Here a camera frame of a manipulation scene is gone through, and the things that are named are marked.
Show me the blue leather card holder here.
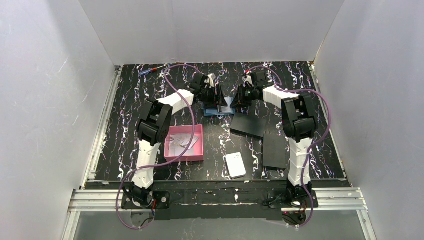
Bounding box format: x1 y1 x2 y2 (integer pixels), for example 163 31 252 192
201 105 236 117

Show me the pink plastic tray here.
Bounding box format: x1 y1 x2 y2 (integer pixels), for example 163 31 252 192
164 124 204 162

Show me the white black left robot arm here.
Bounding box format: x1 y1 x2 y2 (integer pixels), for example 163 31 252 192
123 73 228 207

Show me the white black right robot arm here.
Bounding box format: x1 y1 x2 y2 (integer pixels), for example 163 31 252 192
230 70 318 207

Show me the loose VIP card in tray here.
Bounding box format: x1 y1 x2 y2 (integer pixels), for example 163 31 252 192
169 135 184 149

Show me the dark grey perforated box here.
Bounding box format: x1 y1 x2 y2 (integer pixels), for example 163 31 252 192
230 112 267 139

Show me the flat black rectangular box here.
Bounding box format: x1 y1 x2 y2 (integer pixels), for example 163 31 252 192
262 133 289 170

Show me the white small box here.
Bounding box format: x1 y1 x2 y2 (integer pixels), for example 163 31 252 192
225 152 246 179

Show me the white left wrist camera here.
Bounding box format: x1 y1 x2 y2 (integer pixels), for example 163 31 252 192
205 73 216 88

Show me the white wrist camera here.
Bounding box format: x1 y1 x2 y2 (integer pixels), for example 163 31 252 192
242 70 253 87
205 73 216 88

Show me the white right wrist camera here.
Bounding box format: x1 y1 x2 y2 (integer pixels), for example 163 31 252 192
242 70 253 87

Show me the blue red handled screwdriver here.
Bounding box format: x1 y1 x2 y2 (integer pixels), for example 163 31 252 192
138 66 164 77

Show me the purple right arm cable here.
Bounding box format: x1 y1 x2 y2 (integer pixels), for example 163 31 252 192
245 65 332 229

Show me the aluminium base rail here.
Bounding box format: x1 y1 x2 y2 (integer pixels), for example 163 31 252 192
62 187 376 240

